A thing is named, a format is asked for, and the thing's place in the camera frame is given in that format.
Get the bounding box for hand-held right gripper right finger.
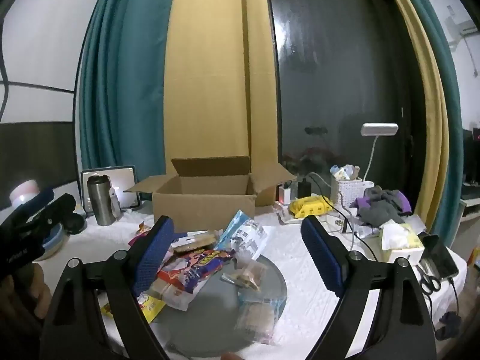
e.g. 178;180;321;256
301;215;437;360

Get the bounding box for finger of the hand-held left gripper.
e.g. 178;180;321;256
11;189;55;218
20;194;77;244

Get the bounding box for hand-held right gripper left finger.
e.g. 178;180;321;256
39;215;177;360

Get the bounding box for pink snack packet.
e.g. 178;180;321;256
127;221;154;248

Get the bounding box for white orange snack packet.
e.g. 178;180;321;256
144;270;196;312

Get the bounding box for clear sandwich biscuit packet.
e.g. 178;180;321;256
172;230;220;254

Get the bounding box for purple red snack packet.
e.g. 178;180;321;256
157;249;236;294

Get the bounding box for yellow snack packet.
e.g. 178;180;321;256
100;292;166;325

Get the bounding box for brown cardboard box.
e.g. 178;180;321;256
124;156;298;233

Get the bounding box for clear cracker bag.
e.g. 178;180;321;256
221;259;268;292

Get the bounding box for grey round tray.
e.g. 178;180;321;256
152;253;289;359

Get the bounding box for blue cartoon snack packet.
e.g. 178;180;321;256
217;210;269;261

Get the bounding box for person's left hand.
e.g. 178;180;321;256
0;260;52;321

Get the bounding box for pink white round container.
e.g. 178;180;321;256
9;180;40;209

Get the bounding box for black round object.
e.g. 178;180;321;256
62;212;88;235

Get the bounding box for blue bowl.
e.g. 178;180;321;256
37;221;70;261

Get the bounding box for steel tumbler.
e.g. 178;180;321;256
87;175;121;226

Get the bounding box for yellow cloth pouch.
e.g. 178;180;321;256
289;196;334;219

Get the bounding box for grey tablet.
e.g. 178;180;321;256
80;165;142;212

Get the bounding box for white woven basket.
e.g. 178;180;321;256
330;165;375;208

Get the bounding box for tissue box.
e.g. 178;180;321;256
379;223;426;263

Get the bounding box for grey clothes pile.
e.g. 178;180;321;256
356;187;407;230

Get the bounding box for black scissors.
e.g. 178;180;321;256
416;262;443;295

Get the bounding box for black phone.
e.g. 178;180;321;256
420;234;460;280

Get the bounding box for teal curtain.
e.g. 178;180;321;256
77;0;177;192
392;0;463;233

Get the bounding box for white desk lamp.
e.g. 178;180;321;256
361;123;399;182

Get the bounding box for dark monitor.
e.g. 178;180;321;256
461;120;480;199

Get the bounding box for yellow curtain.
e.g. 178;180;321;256
375;0;451;226
163;0;280;196

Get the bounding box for dark glass door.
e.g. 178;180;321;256
262;0;432;203

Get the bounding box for white air conditioner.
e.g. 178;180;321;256
446;4;480;35

